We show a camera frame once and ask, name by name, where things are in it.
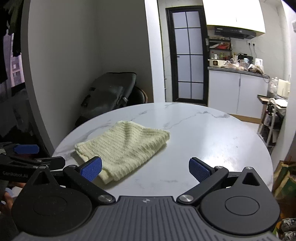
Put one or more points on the white rice cooker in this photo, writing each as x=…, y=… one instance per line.
x=216, y=63

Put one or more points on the yellow knitted towel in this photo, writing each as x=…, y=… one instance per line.
x=123, y=148

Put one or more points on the dark glass bottle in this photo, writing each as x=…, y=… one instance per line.
x=268, y=115

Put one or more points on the black framed glass door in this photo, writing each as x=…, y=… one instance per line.
x=188, y=35

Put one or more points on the white kitchen base cabinet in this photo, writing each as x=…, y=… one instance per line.
x=235, y=92

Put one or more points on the white electric kettle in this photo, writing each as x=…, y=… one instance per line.
x=259, y=64

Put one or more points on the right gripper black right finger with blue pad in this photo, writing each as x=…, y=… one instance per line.
x=209, y=179

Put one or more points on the black bag on chair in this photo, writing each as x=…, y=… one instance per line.
x=112, y=90

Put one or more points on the white upper wall cabinet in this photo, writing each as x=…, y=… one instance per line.
x=244, y=14

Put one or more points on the brown green paper bag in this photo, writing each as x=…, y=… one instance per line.
x=284, y=188

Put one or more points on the white round marble table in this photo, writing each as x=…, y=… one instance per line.
x=214, y=137

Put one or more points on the white rolling storage cart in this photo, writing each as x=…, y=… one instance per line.
x=269, y=134

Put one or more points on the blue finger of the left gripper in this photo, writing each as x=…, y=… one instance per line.
x=26, y=149

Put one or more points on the black spice shelf rack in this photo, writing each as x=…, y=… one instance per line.
x=220, y=47

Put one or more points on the black range hood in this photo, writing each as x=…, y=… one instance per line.
x=232, y=32

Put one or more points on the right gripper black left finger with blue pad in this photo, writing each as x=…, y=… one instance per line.
x=80, y=178

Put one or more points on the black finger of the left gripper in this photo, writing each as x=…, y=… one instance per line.
x=53, y=163

